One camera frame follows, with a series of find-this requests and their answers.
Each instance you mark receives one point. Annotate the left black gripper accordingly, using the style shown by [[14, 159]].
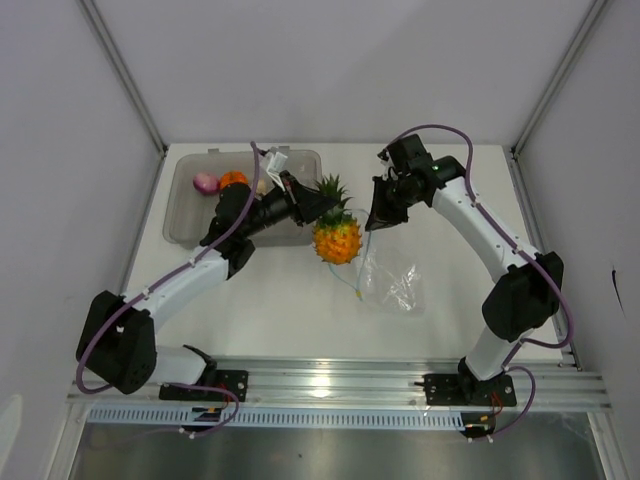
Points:
[[306, 204]]

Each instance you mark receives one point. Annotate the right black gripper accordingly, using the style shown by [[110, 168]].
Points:
[[380, 215]]

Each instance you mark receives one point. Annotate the orange toy pineapple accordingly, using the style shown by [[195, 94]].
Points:
[[336, 234]]

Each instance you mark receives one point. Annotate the small orange pumpkin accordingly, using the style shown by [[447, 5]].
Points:
[[232, 177]]

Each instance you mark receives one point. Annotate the clear zip top bag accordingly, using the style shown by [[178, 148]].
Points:
[[383, 277]]

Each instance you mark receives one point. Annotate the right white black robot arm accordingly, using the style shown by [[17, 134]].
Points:
[[527, 283]]

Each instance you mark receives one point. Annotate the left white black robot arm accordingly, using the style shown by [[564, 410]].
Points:
[[118, 341]]

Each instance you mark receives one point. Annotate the beige garlic bulb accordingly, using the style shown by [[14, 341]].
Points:
[[261, 187]]

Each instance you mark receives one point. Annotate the purple red onion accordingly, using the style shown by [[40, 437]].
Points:
[[205, 183]]

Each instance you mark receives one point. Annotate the clear grey plastic bin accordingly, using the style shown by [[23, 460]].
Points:
[[189, 214]]

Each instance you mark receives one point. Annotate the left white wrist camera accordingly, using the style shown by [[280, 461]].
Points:
[[273, 163]]

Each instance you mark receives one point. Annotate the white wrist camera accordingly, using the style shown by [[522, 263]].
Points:
[[385, 158], [273, 163]]

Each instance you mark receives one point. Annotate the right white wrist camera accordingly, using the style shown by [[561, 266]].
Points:
[[385, 158]]

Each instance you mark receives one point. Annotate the aluminium mounting rail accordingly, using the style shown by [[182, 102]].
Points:
[[394, 385]]

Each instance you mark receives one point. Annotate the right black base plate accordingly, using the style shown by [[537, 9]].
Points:
[[442, 389]]

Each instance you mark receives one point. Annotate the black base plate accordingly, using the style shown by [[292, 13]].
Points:
[[209, 387], [442, 389]]

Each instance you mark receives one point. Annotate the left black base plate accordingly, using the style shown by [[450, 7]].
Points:
[[209, 387]]

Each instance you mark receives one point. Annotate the slotted white cable duct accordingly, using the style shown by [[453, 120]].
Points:
[[414, 420]]

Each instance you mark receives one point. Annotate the left aluminium frame post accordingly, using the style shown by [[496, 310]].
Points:
[[107, 43]]

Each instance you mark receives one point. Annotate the aluminium frame post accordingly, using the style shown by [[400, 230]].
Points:
[[569, 59], [107, 43]]

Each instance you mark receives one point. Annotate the right aluminium frame post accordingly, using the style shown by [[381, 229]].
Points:
[[569, 59]]

